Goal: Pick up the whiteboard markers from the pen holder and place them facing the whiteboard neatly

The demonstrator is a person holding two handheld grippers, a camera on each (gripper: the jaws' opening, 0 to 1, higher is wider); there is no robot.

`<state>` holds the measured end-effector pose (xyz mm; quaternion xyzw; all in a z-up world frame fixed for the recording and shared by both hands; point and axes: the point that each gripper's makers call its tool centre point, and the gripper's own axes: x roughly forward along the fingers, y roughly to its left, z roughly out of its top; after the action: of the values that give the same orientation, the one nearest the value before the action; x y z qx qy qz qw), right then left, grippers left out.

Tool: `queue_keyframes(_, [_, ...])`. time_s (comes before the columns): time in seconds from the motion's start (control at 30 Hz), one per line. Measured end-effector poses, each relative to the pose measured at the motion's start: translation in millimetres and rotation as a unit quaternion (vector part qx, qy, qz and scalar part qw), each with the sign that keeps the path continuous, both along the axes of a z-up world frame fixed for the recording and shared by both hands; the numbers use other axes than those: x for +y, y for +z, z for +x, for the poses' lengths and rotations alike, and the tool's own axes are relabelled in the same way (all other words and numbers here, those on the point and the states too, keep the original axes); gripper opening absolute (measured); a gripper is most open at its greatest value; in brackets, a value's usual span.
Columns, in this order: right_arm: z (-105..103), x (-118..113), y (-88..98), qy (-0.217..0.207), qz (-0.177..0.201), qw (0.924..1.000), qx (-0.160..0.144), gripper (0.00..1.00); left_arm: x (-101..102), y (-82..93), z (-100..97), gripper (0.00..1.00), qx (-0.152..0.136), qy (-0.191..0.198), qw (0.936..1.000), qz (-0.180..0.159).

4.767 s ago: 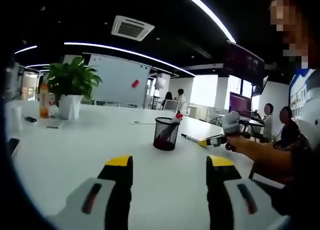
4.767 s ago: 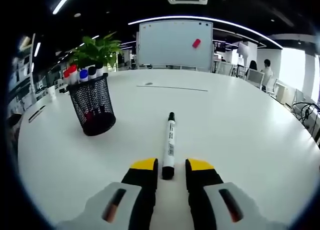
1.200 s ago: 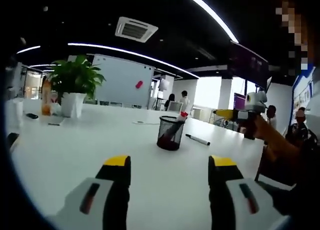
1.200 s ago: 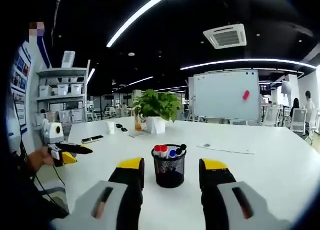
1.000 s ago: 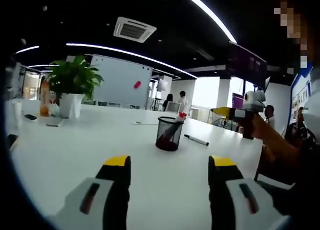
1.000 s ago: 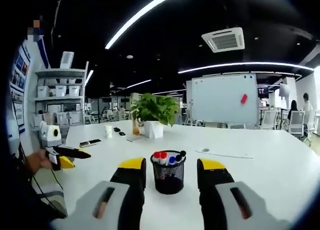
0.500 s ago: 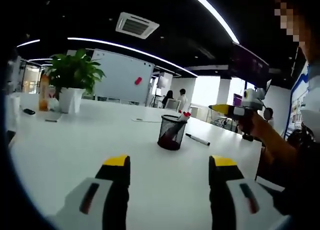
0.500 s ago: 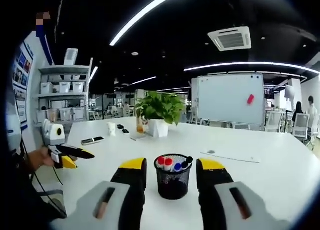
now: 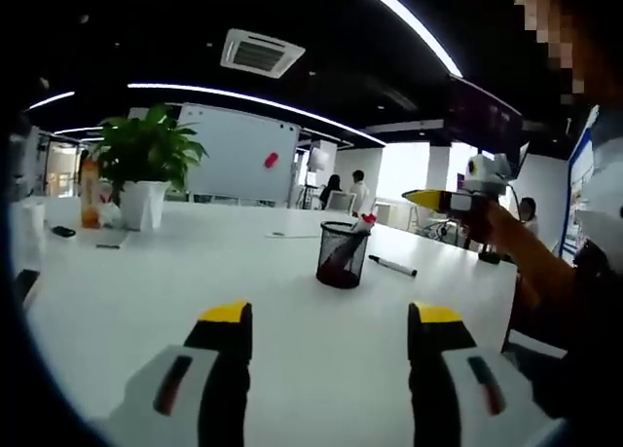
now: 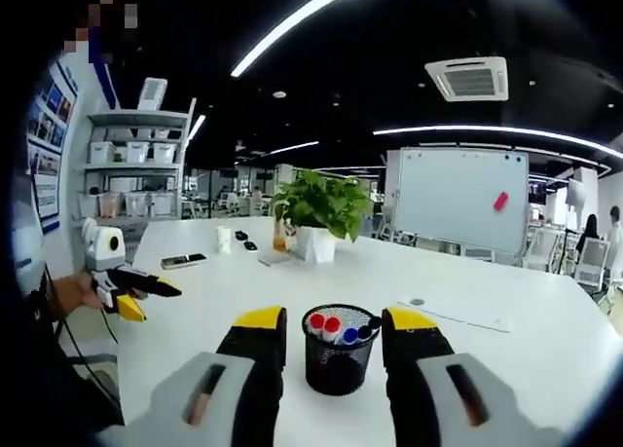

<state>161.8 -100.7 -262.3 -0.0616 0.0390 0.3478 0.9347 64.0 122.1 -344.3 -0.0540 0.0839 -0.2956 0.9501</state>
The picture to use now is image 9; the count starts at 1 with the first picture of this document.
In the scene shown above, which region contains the orange drink bottle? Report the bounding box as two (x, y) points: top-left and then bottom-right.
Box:
(80, 160), (102, 229)

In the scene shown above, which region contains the dark hanging display panel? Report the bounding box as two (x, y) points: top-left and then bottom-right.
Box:
(448, 74), (527, 149)

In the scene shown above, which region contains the white mesh office chair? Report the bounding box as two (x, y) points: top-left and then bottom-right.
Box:
(324, 191), (358, 212)

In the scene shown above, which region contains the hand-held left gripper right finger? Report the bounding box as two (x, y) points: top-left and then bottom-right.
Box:
(407, 300), (570, 447)

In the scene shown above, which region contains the person's neck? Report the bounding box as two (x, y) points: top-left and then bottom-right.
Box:
(515, 0), (623, 107)

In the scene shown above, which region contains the black cap whiteboard marker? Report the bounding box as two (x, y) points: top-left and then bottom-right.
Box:
(324, 232), (365, 273)
(367, 254), (420, 279)

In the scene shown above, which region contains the white paper cup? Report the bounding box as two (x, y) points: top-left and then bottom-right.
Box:
(22, 201), (48, 230)

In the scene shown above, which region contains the person's right hand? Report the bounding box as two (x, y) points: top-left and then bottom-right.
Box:
(485, 202), (521, 247)

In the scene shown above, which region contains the white whiteboard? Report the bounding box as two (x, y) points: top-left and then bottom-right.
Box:
(177, 102), (302, 207)

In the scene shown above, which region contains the ceiling air conditioner vent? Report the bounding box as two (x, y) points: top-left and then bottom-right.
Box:
(219, 27), (307, 80)

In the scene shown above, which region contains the green potted plant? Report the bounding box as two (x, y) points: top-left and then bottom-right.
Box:
(90, 103), (209, 232)

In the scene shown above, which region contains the white notebook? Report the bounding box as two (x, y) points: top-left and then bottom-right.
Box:
(94, 232), (132, 251)

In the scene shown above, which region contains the small white red figurine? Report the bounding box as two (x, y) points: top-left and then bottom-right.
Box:
(98, 183), (123, 227)

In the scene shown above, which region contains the blue bordered poster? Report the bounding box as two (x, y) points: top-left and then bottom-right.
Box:
(558, 104), (601, 259)

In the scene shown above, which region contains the short ceiling light strip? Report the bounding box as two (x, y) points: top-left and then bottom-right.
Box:
(27, 91), (77, 111)

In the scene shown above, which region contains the long ceiling light strip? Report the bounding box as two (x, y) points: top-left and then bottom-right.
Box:
(349, 0), (463, 78)

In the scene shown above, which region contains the curved ceiling light strip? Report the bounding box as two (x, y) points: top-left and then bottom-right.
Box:
(127, 81), (385, 147)

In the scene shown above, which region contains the black mesh pen holder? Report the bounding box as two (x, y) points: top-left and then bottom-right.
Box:
(315, 220), (373, 290)

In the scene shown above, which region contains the grey monitor screen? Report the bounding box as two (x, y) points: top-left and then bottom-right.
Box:
(308, 147), (331, 173)

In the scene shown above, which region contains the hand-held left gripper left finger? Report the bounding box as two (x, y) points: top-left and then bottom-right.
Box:
(104, 299), (254, 447)

